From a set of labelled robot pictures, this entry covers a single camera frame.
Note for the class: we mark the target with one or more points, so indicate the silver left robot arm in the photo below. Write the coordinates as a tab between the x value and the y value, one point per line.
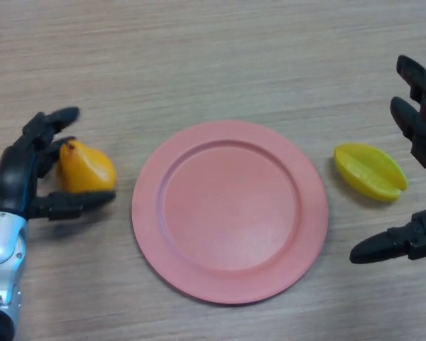
3	255

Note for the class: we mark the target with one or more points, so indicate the yellow starfruit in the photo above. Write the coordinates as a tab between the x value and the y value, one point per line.
369	172

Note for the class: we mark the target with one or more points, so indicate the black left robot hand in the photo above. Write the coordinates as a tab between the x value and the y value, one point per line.
12	174

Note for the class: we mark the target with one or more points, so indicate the pink round plate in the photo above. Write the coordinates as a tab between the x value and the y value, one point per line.
230	213

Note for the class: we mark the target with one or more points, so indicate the yellow orange pear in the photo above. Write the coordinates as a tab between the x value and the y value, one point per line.
88	170

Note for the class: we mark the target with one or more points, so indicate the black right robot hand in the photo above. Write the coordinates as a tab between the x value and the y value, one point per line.
424	110

